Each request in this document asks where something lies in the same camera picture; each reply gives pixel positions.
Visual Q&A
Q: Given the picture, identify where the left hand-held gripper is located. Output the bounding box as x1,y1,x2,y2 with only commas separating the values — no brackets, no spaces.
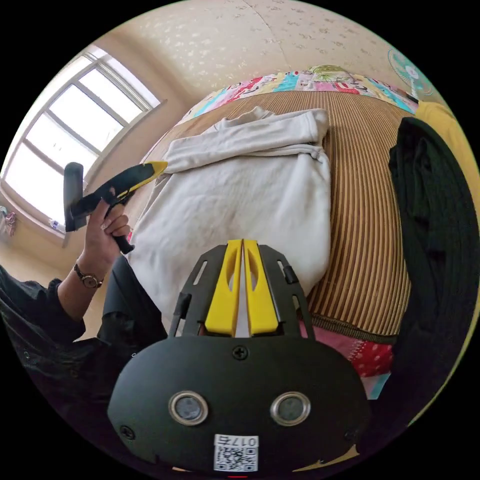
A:
65,160,169,256

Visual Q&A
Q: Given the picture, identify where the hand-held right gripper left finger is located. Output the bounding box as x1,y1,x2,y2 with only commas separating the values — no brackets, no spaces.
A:
204,239,244,337

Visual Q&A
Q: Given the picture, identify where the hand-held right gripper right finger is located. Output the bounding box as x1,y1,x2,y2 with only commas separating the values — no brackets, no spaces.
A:
243,239,281,337

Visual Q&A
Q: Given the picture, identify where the person's left forearm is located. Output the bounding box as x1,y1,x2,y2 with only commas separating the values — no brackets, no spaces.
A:
56,259,105,323

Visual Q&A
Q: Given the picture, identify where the white shirt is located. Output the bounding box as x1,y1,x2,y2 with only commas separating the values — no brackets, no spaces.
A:
126,106,333,314

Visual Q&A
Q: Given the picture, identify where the person's left hand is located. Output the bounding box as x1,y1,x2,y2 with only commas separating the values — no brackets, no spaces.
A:
83,200,132,272

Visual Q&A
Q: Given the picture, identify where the window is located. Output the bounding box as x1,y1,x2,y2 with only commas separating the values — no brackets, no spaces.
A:
0,44,168,241

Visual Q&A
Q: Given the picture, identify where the person's body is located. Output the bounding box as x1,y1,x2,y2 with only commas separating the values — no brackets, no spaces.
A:
0,254,170,455

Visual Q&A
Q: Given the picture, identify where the pile of clothes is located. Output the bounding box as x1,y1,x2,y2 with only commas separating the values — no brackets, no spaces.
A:
387,100,480,428

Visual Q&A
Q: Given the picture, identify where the teal fan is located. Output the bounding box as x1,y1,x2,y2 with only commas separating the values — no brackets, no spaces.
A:
387,47,433,99

